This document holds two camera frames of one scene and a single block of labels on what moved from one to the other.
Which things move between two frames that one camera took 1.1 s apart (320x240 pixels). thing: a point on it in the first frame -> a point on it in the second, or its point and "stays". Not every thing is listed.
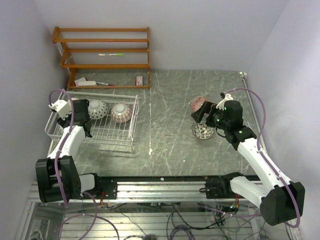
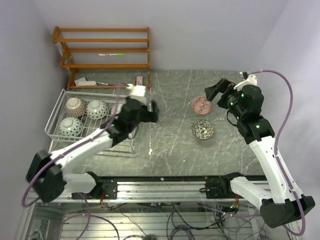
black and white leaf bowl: x=201 y=131 stays
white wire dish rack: x=113 y=118 stays
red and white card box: x=139 y=81 stays
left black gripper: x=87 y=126 -> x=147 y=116
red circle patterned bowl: x=97 y=109 stays
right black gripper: x=207 y=107 -> x=224 y=86
